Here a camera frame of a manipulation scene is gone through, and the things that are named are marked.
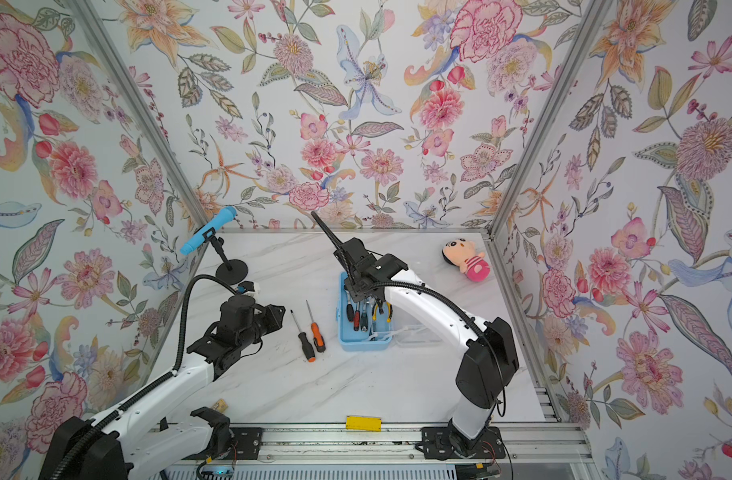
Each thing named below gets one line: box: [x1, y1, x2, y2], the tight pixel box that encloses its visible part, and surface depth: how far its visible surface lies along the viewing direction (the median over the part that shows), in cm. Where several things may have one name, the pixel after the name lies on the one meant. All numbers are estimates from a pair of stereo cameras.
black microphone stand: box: [202, 227, 248, 286], surface depth 109 cm
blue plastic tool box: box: [336, 272, 393, 351], surface depth 92 cm
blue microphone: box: [180, 206, 238, 256], surface depth 92 cm
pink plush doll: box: [442, 238, 491, 282], surface depth 108 cm
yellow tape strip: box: [346, 416, 383, 432], surface depth 78 cm
